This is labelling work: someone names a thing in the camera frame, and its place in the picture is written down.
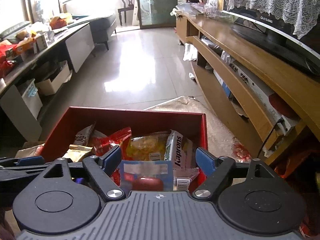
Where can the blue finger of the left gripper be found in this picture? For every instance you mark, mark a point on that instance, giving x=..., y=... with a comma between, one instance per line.
x=30, y=161

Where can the purple snack bag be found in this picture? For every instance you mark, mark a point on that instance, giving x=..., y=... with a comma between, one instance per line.
x=79, y=180

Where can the cardboard box under table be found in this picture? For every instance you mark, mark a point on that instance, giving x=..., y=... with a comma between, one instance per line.
x=60, y=74

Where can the wooden TV console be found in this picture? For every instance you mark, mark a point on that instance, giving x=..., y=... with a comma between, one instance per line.
x=232, y=100

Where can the white Kaprons wafer pack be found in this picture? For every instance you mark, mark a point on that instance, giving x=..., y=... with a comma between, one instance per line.
x=180, y=151

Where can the white paper bag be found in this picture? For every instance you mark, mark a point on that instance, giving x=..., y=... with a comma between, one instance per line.
x=190, y=52

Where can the red cardboard box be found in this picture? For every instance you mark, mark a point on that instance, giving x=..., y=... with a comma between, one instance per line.
x=81, y=162

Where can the yellow waffle snack bag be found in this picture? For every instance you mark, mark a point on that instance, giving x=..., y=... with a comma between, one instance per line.
x=150, y=147

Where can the dark long side table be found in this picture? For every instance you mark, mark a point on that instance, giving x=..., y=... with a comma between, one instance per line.
x=77, y=44

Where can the sausage snack packet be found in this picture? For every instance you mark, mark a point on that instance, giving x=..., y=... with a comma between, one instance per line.
x=146, y=175

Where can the red Korean snack bag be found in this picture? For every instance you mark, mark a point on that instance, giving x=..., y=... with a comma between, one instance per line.
x=102, y=143

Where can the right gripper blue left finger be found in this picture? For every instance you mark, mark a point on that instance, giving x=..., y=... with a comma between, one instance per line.
x=110, y=161

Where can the glass sliding door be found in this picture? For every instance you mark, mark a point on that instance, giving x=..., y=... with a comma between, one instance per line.
x=156, y=13

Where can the black television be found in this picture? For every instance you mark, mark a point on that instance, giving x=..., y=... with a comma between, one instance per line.
x=277, y=38

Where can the silver chicken gizzard snack bag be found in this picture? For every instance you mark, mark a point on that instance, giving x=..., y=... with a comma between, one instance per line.
x=83, y=136

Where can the white storage bin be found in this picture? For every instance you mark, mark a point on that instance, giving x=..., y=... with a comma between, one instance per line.
x=30, y=95

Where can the wooden chair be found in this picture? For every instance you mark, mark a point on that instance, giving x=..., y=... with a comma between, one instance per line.
x=128, y=5

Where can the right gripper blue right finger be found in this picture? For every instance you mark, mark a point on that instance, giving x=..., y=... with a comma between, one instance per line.
x=205, y=161

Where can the red plastic bag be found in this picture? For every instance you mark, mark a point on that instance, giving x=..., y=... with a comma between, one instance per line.
x=6, y=65

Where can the floral beige tablecloth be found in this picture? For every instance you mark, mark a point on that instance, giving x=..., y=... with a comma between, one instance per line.
x=220, y=132

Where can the grey sofa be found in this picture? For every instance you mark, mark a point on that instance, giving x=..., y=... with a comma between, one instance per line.
x=101, y=27

